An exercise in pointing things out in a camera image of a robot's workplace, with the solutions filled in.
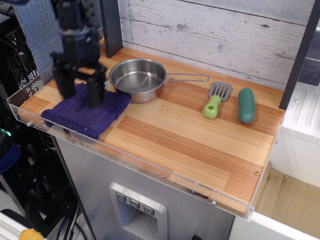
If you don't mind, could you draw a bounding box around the silver toy fridge cabinet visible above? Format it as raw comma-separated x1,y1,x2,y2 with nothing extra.
57,139,234,240

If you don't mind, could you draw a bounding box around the dark grey left post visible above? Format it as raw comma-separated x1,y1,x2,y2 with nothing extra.
99,0,123,58

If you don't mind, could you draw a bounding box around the dark grey right post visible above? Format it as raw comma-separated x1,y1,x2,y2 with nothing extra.
279,0,320,110

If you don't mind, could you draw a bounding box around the stainless steel pot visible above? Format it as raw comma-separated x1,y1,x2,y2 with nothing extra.
109,58,210,104

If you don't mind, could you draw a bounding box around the black plastic crate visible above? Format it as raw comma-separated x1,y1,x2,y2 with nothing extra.
0,24,38,97

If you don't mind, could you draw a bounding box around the blue fabric panel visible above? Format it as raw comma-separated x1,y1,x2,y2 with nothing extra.
9,0,104,73

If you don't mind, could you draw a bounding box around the dark green toy cucumber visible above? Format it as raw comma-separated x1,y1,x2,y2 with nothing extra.
238,87,255,124

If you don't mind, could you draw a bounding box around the dark grey post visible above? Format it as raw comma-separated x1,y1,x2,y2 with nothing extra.
279,0,320,110
99,0,123,58

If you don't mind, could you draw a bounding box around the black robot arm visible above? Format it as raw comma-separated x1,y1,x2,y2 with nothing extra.
51,0,107,109

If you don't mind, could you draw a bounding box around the clear acrylic table guard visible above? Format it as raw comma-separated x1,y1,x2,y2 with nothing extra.
6,26,282,223

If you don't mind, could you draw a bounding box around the green handled grey spatula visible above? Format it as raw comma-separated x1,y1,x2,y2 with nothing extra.
202,81,232,119

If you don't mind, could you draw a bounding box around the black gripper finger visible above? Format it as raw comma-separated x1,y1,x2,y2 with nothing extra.
52,67,76,99
86,68,107,109

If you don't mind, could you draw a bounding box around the purple terry cloth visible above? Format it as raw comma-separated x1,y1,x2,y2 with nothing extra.
40,83,131,140

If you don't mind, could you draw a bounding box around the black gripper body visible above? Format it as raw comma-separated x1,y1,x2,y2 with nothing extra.
51,27,107,75

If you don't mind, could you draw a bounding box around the white toy sink unit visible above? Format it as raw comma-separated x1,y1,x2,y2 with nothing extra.
229,82,320,240

